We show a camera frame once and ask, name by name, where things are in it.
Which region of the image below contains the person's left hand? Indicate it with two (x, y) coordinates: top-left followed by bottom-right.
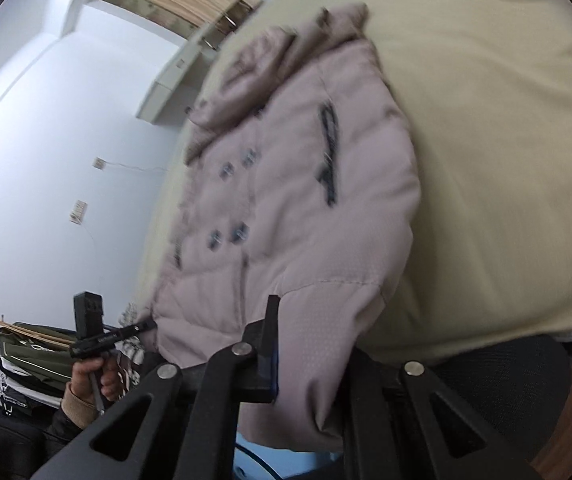
(70, 354), (122, 403)

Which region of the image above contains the mauve hooded puffer coat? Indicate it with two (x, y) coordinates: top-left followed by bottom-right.
(142, 3), (420, 452)

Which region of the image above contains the bed with olive sheet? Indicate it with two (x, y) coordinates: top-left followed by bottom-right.
(130, 0), (572, 366)

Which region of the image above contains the folding bed tray table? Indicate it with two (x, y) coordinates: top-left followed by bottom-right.
(197, 13), (238, 51)

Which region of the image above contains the olive green bag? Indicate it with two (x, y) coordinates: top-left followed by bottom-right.
(0, 322), (77, 399)

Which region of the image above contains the white wall socket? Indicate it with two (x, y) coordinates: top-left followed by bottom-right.
(93, 157), (105, 169)

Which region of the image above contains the white wall desk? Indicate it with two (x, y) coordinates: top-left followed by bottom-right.
(135, 36), (218, 124)

